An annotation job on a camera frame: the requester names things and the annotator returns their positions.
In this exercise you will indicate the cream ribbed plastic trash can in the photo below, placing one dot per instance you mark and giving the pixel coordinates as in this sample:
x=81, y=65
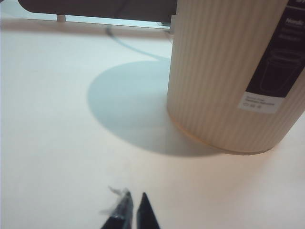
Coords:
x=214, y=83

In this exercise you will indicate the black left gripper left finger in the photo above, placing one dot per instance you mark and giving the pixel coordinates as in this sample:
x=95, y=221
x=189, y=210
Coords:
x=121, y=214

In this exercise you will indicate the grey rounded desk divider panel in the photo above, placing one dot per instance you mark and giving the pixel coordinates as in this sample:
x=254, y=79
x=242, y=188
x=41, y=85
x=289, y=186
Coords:
x=95, y=7

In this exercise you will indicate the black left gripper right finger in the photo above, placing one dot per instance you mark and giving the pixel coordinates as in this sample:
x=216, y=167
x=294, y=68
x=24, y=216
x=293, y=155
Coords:
x=146, y=214

